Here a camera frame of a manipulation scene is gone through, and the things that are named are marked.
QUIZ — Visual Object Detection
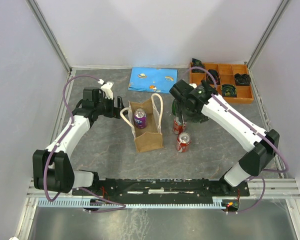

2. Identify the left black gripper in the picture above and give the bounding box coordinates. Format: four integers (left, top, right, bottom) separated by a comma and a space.
95, 93, 129, 119

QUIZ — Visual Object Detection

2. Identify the purple soda can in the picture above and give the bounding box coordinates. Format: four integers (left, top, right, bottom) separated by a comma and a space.
133, 108, 147, 129

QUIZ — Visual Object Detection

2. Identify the red cola can front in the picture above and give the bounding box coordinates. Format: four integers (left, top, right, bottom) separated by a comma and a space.
175, 132, 191, 153

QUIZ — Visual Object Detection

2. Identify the red cola can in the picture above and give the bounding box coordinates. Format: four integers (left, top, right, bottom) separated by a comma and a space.
175, 132, 191, 153
172, 116, 187, 135

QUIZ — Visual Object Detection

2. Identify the burlap canvas tote bag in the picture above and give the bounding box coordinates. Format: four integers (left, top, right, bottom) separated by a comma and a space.
120, 93, 164, 153

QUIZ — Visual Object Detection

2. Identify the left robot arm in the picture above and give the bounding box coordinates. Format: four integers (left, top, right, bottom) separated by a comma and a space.
32, 82, 124, 195

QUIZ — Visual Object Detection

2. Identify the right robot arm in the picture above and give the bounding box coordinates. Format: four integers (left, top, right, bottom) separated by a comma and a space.
169, 80, 280, 196

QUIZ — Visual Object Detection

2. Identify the red cola can rear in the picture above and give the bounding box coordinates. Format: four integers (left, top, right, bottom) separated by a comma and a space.
172, 116, 187, 135

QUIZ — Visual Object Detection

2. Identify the green glass bottle right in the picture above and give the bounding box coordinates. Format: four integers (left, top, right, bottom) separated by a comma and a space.
186, 113, 209, 124

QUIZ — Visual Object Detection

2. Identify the blue patterned folded cloth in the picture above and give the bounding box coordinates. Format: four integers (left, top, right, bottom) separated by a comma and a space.
128, 67, 178, 94

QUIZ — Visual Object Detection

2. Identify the dark rolled item top-left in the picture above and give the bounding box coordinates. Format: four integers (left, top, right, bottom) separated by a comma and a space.
191, 58, 205, 74

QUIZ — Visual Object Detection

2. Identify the dark rolled item middle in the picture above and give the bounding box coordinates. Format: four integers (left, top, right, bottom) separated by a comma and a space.
206, 69, 220, 85

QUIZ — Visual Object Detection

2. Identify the dark rolled item bottom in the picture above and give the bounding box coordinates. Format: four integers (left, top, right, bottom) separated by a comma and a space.
221, 84, 237, 98

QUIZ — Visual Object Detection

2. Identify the orange compartment tray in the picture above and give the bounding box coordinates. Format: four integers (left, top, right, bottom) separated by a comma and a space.
190, 59, 254, 104

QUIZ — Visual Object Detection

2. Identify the dark rolled item right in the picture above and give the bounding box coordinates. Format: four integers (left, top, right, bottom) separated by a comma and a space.
234, 73, 251, 86

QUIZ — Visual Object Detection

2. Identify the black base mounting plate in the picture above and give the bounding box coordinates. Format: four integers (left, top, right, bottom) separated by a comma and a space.
86, 178, 250, 205

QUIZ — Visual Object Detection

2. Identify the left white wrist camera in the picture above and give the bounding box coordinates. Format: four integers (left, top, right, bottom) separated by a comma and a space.
97, 78, 114, 100

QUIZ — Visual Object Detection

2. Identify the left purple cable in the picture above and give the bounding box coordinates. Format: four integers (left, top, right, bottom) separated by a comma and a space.
43, 74, 127, 214

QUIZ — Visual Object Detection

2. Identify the purple cable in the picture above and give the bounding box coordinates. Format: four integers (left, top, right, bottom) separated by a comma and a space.
181, 66, 290, 214
43, 74, 127, 214

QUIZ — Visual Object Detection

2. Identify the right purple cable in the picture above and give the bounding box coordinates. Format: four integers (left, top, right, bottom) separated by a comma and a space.
181, 66, 290, 214

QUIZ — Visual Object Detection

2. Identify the aluminium frame rail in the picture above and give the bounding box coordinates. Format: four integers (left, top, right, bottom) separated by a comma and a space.
26, 178, 300, 200

